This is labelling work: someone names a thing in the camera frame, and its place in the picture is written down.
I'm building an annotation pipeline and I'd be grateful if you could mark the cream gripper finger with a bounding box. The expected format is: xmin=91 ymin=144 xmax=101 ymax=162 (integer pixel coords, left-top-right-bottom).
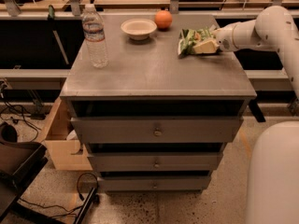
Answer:
xmin=193 ymin=38 xmax=219 ymax=54

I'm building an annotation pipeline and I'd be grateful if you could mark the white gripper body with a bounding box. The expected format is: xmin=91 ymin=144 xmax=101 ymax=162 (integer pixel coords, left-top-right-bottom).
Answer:
xmin=216 ymin=22 xmax=240 ymax=51

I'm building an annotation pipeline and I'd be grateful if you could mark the green jalapeno chip bag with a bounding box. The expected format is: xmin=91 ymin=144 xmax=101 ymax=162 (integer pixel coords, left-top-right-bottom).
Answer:
xmin=178 ymin=25 xmax=216 ymax=57

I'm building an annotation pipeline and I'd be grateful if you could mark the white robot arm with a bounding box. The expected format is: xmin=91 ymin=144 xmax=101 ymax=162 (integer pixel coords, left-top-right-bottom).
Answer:
xmin=192 ymin=6 xmax=299 ymax=97

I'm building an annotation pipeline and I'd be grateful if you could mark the clear plastic water bottle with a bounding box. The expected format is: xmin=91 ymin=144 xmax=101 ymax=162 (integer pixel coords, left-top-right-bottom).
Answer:
xmin=82 ymin=4 xmax=108 ymax=68

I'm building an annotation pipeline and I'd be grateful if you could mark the orange fruit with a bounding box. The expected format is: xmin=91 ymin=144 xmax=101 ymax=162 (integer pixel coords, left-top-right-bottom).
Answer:
xmin=154 ymin=10 xmax=172 ymax=29

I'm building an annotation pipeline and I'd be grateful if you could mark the white paper bowl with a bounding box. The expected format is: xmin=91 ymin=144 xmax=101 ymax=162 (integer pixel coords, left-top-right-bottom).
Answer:
xmin=121 ymin=19 xmax=157 ymax=41

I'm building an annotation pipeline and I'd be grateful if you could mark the grey drawer cabinet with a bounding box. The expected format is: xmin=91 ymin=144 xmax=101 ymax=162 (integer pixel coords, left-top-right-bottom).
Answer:
xmin=60 ymin=15 xmax=256 ymax=179

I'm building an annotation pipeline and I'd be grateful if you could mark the top grey drawer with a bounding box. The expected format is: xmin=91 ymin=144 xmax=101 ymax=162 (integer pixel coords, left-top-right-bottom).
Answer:
xmin=71 ymin=118 xmax=243 ymax=144

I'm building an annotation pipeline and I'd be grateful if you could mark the grey drawer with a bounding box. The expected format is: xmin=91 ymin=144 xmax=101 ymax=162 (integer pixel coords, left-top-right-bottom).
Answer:
xmin=71 ymin=118 xmax=243 ymax=144
xmin=98 ymin=176 xmax=211 ymax=192
xmin=88 ymin=152 xmax=223 ymax=172

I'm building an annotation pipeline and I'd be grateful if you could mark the middle grey drawer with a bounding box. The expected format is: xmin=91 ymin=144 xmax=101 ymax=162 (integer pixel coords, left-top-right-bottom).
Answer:
xmin=88 ymin=152 xmax=223 ymax=172

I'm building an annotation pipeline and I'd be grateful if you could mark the bottom grey drawer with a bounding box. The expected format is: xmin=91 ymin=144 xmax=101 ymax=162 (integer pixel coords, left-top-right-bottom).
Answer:
xmin=98 ymin=176 xmax=211 ymax=192

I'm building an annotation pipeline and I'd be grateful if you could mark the light wooden box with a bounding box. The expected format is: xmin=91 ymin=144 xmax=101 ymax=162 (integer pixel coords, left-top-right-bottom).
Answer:
xmin=38 ymin=98 xmax=92 ymax=171

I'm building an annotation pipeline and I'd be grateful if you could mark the green handled tool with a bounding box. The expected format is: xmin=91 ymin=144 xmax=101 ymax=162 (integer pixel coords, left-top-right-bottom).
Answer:
xmin=48 ymin=5 xmax=55 ymax=20

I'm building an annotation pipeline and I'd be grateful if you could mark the black floor cable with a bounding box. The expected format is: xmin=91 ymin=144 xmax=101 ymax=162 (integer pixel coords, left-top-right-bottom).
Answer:
xmin=0 ymin=81 xmax=43 ymax=142

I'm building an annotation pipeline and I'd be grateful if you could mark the black cart frame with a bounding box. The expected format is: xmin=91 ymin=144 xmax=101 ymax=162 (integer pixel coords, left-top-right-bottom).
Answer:
xmin=0 ymin=121 xmax=101 ymax=224

